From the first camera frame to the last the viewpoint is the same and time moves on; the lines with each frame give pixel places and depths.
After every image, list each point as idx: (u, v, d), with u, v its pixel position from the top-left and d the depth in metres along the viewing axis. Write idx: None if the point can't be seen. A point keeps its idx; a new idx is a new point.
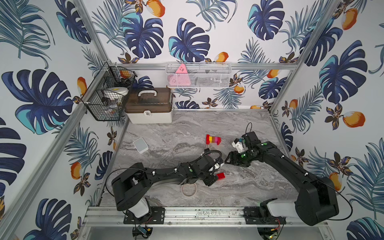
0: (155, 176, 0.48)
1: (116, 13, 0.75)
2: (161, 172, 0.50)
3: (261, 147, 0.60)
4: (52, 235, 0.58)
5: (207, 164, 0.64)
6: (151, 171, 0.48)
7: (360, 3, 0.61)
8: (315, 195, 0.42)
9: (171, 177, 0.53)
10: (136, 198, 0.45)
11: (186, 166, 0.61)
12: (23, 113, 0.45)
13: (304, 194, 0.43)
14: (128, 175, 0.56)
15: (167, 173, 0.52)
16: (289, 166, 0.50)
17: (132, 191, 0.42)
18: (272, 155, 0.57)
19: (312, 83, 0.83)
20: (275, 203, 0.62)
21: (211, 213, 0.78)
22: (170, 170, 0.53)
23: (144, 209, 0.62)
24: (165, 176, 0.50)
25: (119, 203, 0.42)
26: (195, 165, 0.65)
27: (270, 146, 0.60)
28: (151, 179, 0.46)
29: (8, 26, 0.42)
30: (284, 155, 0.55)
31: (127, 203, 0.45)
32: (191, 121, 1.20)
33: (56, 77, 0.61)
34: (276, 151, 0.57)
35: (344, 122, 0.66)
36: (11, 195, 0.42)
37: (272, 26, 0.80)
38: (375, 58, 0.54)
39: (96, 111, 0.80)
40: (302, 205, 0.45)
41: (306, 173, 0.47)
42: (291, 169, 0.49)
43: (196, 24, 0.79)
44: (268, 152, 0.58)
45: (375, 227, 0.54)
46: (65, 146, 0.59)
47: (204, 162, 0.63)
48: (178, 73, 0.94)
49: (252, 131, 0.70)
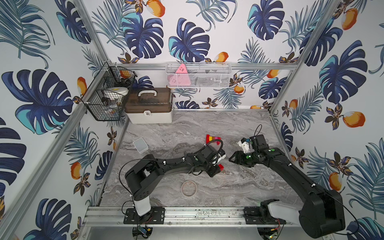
0: (167, 165, 0.51)
1: (116, 13, 0.75)
2: (172, 161, 0.53)
3: (268, 153, 0.59)
4: (52, 235, 0.58)
5: (211, 152, 0.69)
6: (162, 161, 0.51)
7: (360, 3, 0.61)
8: (320, 208, 0.40)
9: (181, 166, 0.57)
10: (150, 187, 0.47)
11: (191, 154, 0.65)
12: (23, 113, 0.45)
13: (310, 205, 0.42)
14: (141, 167, 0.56)
15: (176, 162, 0.55)
16: (296, 175, 0.49)
17: (146, 180, 0.45)
18: (279, 162, 0.55)
19: (312, 83, 0.83)
20: (277, 206, 0.61)
21: (211, 213, 0.78)
22: (179, 160, 0.57)
23: (147, 206, 0.63)
24: (175, 166, 0.53)
25: (136, 194, 0.44)
26: (200, 153, 0.69)
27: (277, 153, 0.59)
28: (164, 169, 0.48)
29: (8, 26, 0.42)
30: (291, 164, 0.53)
31: (142, 193, 0.47)
32: (191, 121, 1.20)
33: (56, 77, 0.61)
34: (283, 158, 0.56)
35: (344, 122, 0.66)
36: (11, 195, 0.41)
37: (272, 26, 0.80)
38: (375, 58, 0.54)
39: (96, 111, 0.80)
40: (307, 216, 0.44)
41: (313, 184, 0.45)
42: (298, 178, 0.48)
43: (196, 24, 0.79)
44: (275, 159, 0.57)
45: (375, 227, 0.54)
46: (65, 146, 0.59)
47: (208, 150, 0.67)
48: (178, 73, 0.94)
49: (260, 135, 0.68)
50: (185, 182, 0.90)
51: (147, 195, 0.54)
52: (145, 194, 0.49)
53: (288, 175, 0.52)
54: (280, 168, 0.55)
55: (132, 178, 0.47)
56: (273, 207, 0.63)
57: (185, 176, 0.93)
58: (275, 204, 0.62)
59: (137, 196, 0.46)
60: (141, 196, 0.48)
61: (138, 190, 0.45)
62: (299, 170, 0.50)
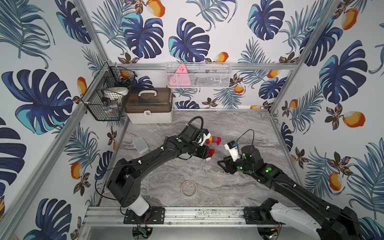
0: (143, 163, 0.47)
1: (116, 13, 0.75)
2: (147, 158, 0.48)
3: (266, 174, 0.56)
4: (52, 235, 0.58)
5: (194, 131, 0.65)
6: (136, 161, 0.46)
7: (360, 3, 0.61)
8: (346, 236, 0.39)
9: (161, 156, 0.52)
10: (134, 189, 0.45)
11: (173, 140, 0.58)
12: (23, 113, 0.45)
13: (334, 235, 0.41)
14: (117, 174, 0.48)
15: (153, 155, 0.50)
16: (306, 199, 0.47)
17: (126, 187, 0.42)
18: (282, 185, 0.52)
19: (312, 83, 0.83)
20: (283, 215, 0.59)
21: (211, 213, 0.78)
22: (156, 153, 0.51)
23: (145, 205, 0.63)
24: (152, 161, 0.49)
25: (123, 202, 0.44)
26: (183, 135, 0.65)
27: (276, 173, 0.56)
28: (139, 168, 0.45)
29: (8, 25, 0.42)
30: (296, 185, 0.51)
31: (129, 199, 0.46)
32: (191, 121, 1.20)
33: (56, 77, 0.61)
34: (284, 178, 0.53)
35: (344, 122, 0.66)
36: (11, 195, 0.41)
37: (272, 26, 0.80)
38: (375, 58, 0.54)
39: (96, 111, 0.80)
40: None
41: (327, 207, 0.44)
42: (310, 203, 0.46)
43: (196, 24, 0.79)
44: (277, 182, 0.53)
45: (375, 227, 0.54)
46: (65, 146, 0.59)
47: (191, 129, 0.63)
48: (178, 73, 0.94)
49: (255, 151, 0.59)
50: (185, 182, 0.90)
51: (136, 197, 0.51)
52: (133, 197, 0.47)
53: (298, 200, 0.49)
54: (286, 192, 0.52)
55: (112, 189, 0.45)
56: (276, 214, 0.62)
57: (185, 175, 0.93)
58: (279, 211, 0.61)
59: (126, 204, 0.46)
60: (130, 201, 0.47)
61: (123, 198, 0.43)
62: (308, 192, 0.48)
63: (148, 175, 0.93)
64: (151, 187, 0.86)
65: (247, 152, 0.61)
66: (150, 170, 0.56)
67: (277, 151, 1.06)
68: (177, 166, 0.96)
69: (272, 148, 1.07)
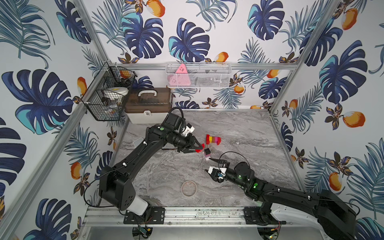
0: (129, 164, 0.44)
1: (116, 13, 0.75)
2: (131, 157, 0.46)
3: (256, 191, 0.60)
4: (52, 235, 0.58)
5: (177, 119, 0.64)
6: (120, 164, 0.44)
7: (360, 3, 0.61)
8: (332, 217, 0.42)
9: (146, 151, 0.50)
10: (128, 191, 0.44)
11: (155, 130, 0.55)
12: (23, 113, 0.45)
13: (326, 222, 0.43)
14: (104, 183, 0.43)
15: (138, 153, 0.48)
16: (290, 197, 0.51)
17: (119, 192, 0.41)
18: (269, 193, 0.57)
19: (312, 83, 0.83)
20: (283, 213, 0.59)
21: (211, 213, 0.78)
22: (140, 149, 0.49)
23: (143, 205, 0.63)
24: (138, 159, 0.47)
25: (121, 207, 0.44)
26: (166, 123, 0.62)
27: (262, 185, 0.61)
28: (126, 171, 0.43)
29: (8, 25, 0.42)
30: (280, 188, 0.56)
31: (126, 201, 0.45)
32: (191, 121, 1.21)
33: (56, 77, 0.61)
34: (269, 186, 0.59)
35: (344, 122, 0.66)
36: (11, 195, 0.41)
37: (272, 26, 0.80)
38: (375, 58, 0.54)
39: (96, 111, 0.80)
40: (330, 232, 0.45)
41: (308, 196, 0.48)
42: (294, 198, 0.50)
43: (196, 24, 0.79)
44: (265, 193, 0.58)
45: (375, 227, 0.54)
46: (65, 146, 0.59)
47: (173, 117, 0.62)
48: (178, 73, 0.94)
49: (251, 171, 0.59)
50: (185, 182, 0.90)
51: (133, 197, 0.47)
52: (130, 198, 0.47)
53: (286, 201, 0.53)
54: (275, 198, 0.56)
55: (106, 196, 0.44)
56: (277, 215, 0.62)
57: (185, 176, 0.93)
58: (279, 210, 0.61)
59: (124, 207, 0.46)
60: (128, 203, 0.47)
61: (120, 203, 0.42)
62: (290, 190, 0.53)
63: (148, 175, 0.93)
64: (151, 187, 0.86)
65: (246, 175, 0.59)
66: (139, 169, 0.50)
67: (277, 151, 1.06)
68: (177, 166, 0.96)
69: (272, 148, 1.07)
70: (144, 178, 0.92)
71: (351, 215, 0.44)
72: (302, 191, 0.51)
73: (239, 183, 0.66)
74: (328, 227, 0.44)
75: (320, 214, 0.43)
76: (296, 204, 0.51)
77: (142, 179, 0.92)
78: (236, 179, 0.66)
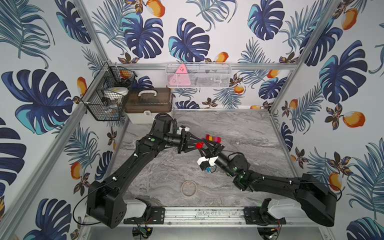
0: (119, 178, 0.43)
1: (116, 13, 0.75)
2: (121, 171, 0.44)
3: (244, 181, 0.60)
4: (52, 235, 0.58)
5: (165, 123, 0.60)
6: (110, 178, 0.43)
7: (360, 3, 0.61)
8: (311, 199, 0.42)
9: (137, 163, 0.48)
10: (120, 206, 0.43)
11: (146, 141, 0.54)
12: (23, 113, 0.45)
13: (304, 203, 0.44)
14: (92, 199, 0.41)
15: (129, 166, 0.46)
16: (274, 184, 0.52)
17: (109, 209, 0.39)
18: (255, 182, 0.57)
19: (312, 83, 0.83)
20: (278, 208, 0.59)
21: (211, 213, 0.78)
22: (131, 162, 0.47)
23: (141, 207, 0.63)
24: (128, 171, 0.45)
25: (111, 224, 0.42)
26: (154, 133, 0.61)
27: (249, 174, 0.62)
28: (116, 185, 0.41)
29: (9, 26, 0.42)
30: (265, 176, 0.56)
31: (117, 217, 0.43)
32: (192, 121, 1.18)
33: (56, 77, 0.61)
34: (256, 175, 0.59)
35: (344, 122, 0.66)
36: (11, 195, 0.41)
37: (272, 26, 0.80)
38: (375, 58, 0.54)
39: (96, 111, 0.80)
40: (310, 213, 0.45)
41: (290, 181, 0.49)
42: (277, 184, 0.51)
43: (196, 24, 0.79)
44: (252, 182, 0.58)
45: (375, 227, 0.54)
46: (65, 146, 0.59)
47: (160, 123, 0.58)
48: (178, 73, 0.94)
49: (247, 164, 0.57)
50: (185, 182, 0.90)
51: (124, 212, 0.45)
52: (121, 214, 0.45)
53: (271, 188, 0.54)
54: (260, 186, 0.57)
55: (94, 214, 0.41)
56: (274, 212, 0.62)
57: (185, 176, 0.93)
58: (276, 207, 0.61)
59: (114, 224, 0.43)
60: (118, 219, 0.44)
61: (109, 220, 0.40)
62: (273, 177, 0.54)
63: (148, 175, 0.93)
64: (151, 187, 0.86)
65: (243, 168, 0.57)
66: (130, 183, 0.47)
67: (277, 151, 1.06)
68: (177, 166, 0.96)
69: (272, 148, 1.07)
70: (144, 178, 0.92)
71: (333, 199, 0.44)
72: (283, 177, 0.52)
73: (229, 173, 0.64)
74: (308, 209, 0.45)
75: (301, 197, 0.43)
76: (279, 190, 0.51)
77: (142, 179, 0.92)
78: (227, 168, 0.64)
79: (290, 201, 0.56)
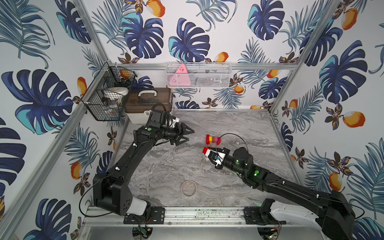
0: (122, 167, 0.44)
1: (116, 13, 0.75)
2: (123, 161, 0.45)
3: (256, 178, 0.56)
4: (52, 235, 0.58)
5: (161, 114, 0.63)
6: (113, 168, 0.43)
7: (360, 3, 0.61)
8: (340, 219, 0.40)
9: (138, 152, 0.50)
10: (126, 194, 0.44)
11: (143, 131, 0.55)
12: (23, 113, 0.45)
13: (329, 222, 0.42)
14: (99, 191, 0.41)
15: (130, 155, 0.47)
16: (299, 194, 0.47)
17: (116, 197, 0.40)
18: (273, 184, 0.53)
19: (312, 83, 0.83)
20: (282, 212, 0.60)
21: (211, 213, 0.78)
22: (131, 152, 0.48)
23: (143, 204, 0.64)
24: (130, 161, 0.46)
25: (121, 212, 0.44)
26: (152, 123, 0.62)
27: (264, 174, 0.56)
28: (120, 174, 0.42)
29: (8, 25, 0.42)
30: (285, 182, 0.52)
31: (124, 205, 0.45)
32: (191, 121, 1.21)
33: (56, 77, 0.61)
34: (273, 176, 0.55)
35: (344, 122, 0.66)
36: (11, 195, 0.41)
37: (272, 26, 0.80)
38: (375, 58, 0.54)
39: (96, 111, 0.80)
40: (328, 229, 0.44)
41: (317, 195, 0.45)
42: (302, 195, 0.47)
43: (196, 24, 0.79)
44: (268, 182, 0.54)
45: (375, 227, 0.54)
46: (65, 146, 0.59)
47: (157, 114, 0.61)
48: (178, 73, 0.94)
49: (250, 156, 0.55)
50: (185, 182, 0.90)
51: (130, 200, 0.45)
52: (128, 201, 0.47)
53: (292, 196, 0.50)
54: (277, 190, 0.53)
55: (102, 204, 0.43)
56: (276, 214, 0.62)
57: (185, 175, 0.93)
58: (280, 210, 0.61)
59: (124, 211, 0.45)
60: (126, 206, 0.46)
61: (118, 208, 0.42)
62: (295, 185, 0.49)
63: (148, 175, 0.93)
64: (151, 187, 0.86)
65: (244, 160, 0.56)
66: (133, 172, 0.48)
67: (277, 151, 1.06)
68: (177, 166, 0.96)
69: (272, 148, 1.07)
70: (144, 178, 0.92)
71: (351, 216, 0.43)
72: (309, 189, 0.47)
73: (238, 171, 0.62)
74: (330, 226, 0.43)
75: (329, 215, 0.40)
76: (303, 201, 0.47)
77: (142, 179, 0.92)
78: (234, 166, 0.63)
79: (302, 210, 0.54)
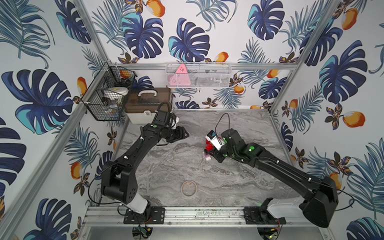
0: (130, 156, 0.47)
1: (116, 13, 0.75)
2: (130, 151, 0.48)
3: (249, 153, 0.54)
4: (52, 235, 0.58)
5: (166, 115, 0.68)
6: (122, 157, 0.46)
7: (360, 3, 0.61)
8: (327, 205, 0.40)
9: (144, 144, 0.53)
10: (133, 183, 0.47)
11: (149, 127, 0.59)
12: (23, 113, 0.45)
13: (315, 206, 0.42)
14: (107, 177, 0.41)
15: (137, 147, 0.50)
16: (290, 175, 0.46)
17: (123, 184, 0.43)
18: (266, 162, 0.51)
19: (312, 83, 0.83)
20: (276, 206, 0.61)
21: (211, 213, 0.78)
22: (138, 143, 0.52)
23: (143, 202, 0.64)
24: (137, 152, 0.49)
25: (126, 200, 0.45)
26: (157, 121, 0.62)
27: (259, 151, 0.54)
28: (128, 162, 0.45)
29: (8, 25, 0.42)
30: (280, 161, 0.50)
31: (130, 193, 0.47)
32: (191, 121, 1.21)
33: (56, 77, 0.61)
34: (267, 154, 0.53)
35: (344, 122, 0.66)
36: (11, 195, 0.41)
37: (272, 26, 0.80)
38: (375, 57, 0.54)
39: (96, 111, 0.80)
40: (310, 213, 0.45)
41: (309, 178, 0.44)
42: (294, 176, 0.45)
43: (196, 24, 0.79)
44: (261, 160, 0.52)
45: (375, 227, 0.54)
46: (65, 146, 0.59)
47: (162, 114, 0.66)
48: (178, 73, 0.94)
49: (235, 131, 0.58)
50: (185, 182, 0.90)
51: (136, 190, 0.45)
52: (133, 191, 0.48)
53: (282, 175, 0.49)
54: (269, 167, 0.51)
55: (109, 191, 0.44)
56: (272, 210, 0.63)
57: (185, 175, 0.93)
58: (274, 205, 0.62)
59: (129, 200, 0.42)
60: (132, 195, 0.48)
61: (124, 195, 0.43)
62: (289, 167, 0.48)
63: (148, 175, 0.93)
64: (151, 187, 0.86)
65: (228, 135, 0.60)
66: (139, 162, 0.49)
67: (277, 151, 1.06)
68: (177, 166, 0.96)
69: (272, 148, 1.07)
70: (144, 178, 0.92)
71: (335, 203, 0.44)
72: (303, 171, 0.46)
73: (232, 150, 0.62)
74: (314, 209, 0.43)
75: (318, 200, 0.40)
76: (292, 181, 0.46)
77: (142, 179, 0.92)
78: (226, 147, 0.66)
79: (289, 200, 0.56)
